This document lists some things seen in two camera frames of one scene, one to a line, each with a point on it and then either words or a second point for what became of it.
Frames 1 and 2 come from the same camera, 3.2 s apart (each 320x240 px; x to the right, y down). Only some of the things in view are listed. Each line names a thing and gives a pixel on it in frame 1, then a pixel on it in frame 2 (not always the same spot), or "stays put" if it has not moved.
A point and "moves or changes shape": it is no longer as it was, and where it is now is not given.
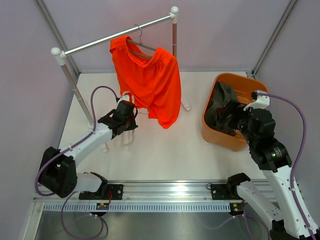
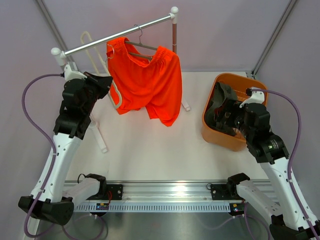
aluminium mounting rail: x=150 y=191 stays put
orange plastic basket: x=243 y=87 stays put
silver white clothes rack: x=60 y=55 stays put
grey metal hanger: x=141 y=44 stays put
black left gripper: x=133 y=126 to x=100 y=82
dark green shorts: x=222 y=113 stays put
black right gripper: x=240 y=111 to x=231 y=106
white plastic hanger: x=128 y=136 to x=113 y=95
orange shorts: x=154 y=85 moves or changes shape
